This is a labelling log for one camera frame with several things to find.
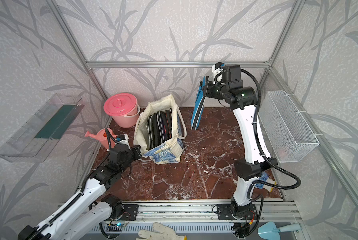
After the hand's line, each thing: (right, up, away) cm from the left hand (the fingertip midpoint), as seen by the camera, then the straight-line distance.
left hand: (141, 146), depth 80 cm
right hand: (+32, +30, -11) cm, 45 cm away
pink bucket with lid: (-16, +21, +16) cm, 31 cm away
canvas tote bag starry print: (+15, -4, +2) cm, 16 cm away
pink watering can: (-28, +5, +11) cm, 30 cm away
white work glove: (+13, -38, -12) cm, 42 cm away
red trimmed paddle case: (+13, +11, +9) cm, 20 cm away
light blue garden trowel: (+63, -37, -11) cm, 74 cm away
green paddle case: (+4, +8, +8) cm, 12 cm away
